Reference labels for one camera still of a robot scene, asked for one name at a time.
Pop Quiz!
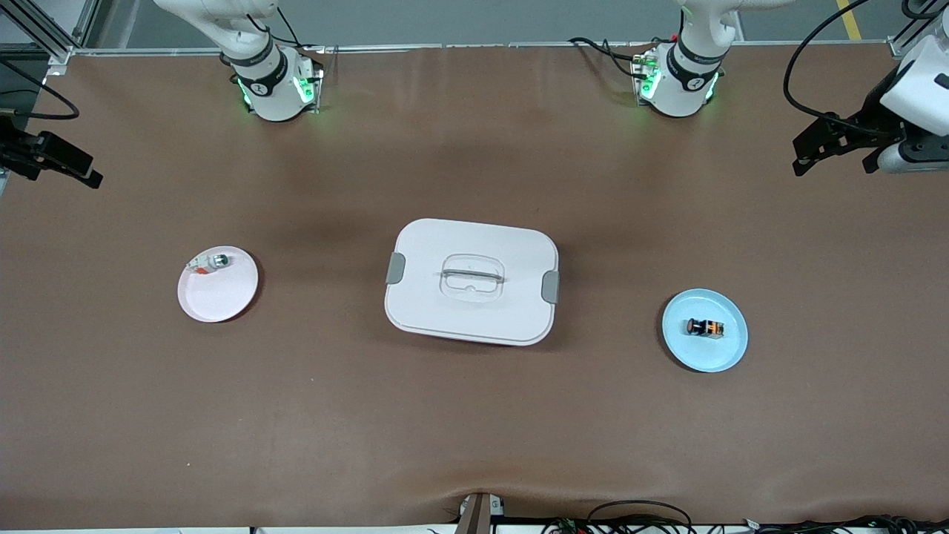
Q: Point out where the brown table cover mat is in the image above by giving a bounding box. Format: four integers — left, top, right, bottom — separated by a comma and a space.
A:
0, 43, 949, 529

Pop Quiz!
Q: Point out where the white lidded storage box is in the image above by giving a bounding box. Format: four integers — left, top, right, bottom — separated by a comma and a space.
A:
384, 217, 561, 347

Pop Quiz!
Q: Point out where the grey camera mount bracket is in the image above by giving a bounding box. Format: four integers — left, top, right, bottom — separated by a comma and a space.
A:
456, 492, 505, 534

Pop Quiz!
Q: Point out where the black cable bundle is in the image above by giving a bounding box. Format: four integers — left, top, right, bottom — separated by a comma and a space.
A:
541, 501, 949, 534

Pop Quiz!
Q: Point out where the light blue round plate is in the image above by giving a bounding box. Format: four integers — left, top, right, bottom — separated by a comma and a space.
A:
661, 289, 749, 373

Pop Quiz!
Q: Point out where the black right arm base cable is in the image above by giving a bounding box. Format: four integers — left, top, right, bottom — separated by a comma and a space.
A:
248, 6, 327, 56

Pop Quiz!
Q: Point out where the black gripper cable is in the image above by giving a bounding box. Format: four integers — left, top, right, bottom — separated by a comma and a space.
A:
784, 0, 894, 139
0, 58, 80, 121

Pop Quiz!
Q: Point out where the pink round plate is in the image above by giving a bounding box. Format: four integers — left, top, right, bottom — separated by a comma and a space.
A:
177, 245, 259, 323

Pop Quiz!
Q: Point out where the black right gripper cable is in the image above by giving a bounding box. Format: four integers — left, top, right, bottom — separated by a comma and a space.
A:
0, 58, 80, 121

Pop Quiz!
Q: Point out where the aluminium frame post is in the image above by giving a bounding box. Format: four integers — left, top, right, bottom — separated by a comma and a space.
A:
888, 0, 949, 60
0, 0, 101, 67

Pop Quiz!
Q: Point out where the black left arm base cable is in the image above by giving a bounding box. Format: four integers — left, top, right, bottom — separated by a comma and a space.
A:
569, 33, 672, 81

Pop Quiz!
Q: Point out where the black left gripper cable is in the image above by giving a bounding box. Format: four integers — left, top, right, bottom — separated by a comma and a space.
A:
784, 0, 894, 139

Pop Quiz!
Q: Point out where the black arm base cable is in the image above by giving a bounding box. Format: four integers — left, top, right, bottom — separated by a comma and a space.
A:
248, 6, 327, 56
569, 33, 672, 81

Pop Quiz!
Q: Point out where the aluminium table edge rail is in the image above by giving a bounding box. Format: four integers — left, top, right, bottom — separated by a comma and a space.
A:
70, 40, 913, 57

